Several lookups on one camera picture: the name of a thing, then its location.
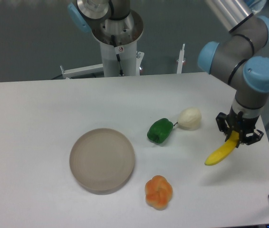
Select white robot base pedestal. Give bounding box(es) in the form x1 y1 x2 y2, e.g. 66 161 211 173
92 10 144 77

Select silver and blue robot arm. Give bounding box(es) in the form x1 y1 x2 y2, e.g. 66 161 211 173
67 0 269 145

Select beige round plate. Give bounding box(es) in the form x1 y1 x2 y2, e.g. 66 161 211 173
69 128 135 194

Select black cable on pedestal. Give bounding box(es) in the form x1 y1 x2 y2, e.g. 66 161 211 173
111 35 125 77

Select white metal bracket left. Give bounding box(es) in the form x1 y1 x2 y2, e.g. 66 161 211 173
60 64 103 79

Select green toy bell pepper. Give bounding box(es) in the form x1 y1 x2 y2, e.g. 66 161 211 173
147 118 173 144

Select white metal bracket right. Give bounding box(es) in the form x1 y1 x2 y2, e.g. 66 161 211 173
176 43 186 74

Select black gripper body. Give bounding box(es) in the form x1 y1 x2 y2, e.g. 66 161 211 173
228 108 256 134

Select white metal bracket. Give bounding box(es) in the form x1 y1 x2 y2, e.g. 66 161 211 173
60 64 103 79
176 43 186 74

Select yellow toy banana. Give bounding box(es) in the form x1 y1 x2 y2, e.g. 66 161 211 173
204 131 239 166

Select clear plastic bag blue contents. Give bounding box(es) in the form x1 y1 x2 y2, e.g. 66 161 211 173
244 0 269 14

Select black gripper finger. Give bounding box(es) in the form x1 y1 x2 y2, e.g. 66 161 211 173
239 129 264 145
216 112 232 141

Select orange knotted bread roll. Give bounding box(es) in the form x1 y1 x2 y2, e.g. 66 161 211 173
144 175 173 210

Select white toy garlic bulb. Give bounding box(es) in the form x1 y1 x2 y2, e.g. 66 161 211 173
177 107 202 130

